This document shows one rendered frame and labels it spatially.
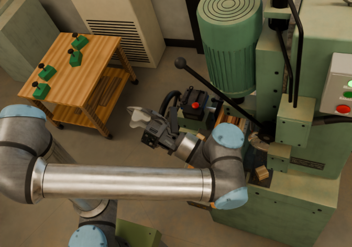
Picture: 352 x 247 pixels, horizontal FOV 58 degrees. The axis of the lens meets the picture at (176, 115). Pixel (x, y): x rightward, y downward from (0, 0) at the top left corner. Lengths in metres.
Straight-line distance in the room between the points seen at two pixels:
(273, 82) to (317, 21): 0.25
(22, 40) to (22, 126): 2.19
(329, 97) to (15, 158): 0.76
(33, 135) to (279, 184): 0.92
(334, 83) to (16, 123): 0.77
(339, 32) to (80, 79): 1.86
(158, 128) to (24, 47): 2.19
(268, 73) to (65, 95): 1.63
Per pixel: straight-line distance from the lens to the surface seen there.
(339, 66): 0.78
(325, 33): 0.79
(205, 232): 2.13
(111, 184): 0.81
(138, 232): 1.54
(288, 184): 1.35
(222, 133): 0.90
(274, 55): 0.90
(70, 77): 2.41
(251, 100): 1.21
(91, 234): 1.32
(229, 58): 0.92
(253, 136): 1.14
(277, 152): 1.09
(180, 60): 0.89
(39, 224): 2.59
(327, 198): 1.35
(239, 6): 0.89
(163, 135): 1.02
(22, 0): 3.11
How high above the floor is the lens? 2.05
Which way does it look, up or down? 54 degrees down
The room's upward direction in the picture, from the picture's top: 22 degrees counter-clockwise
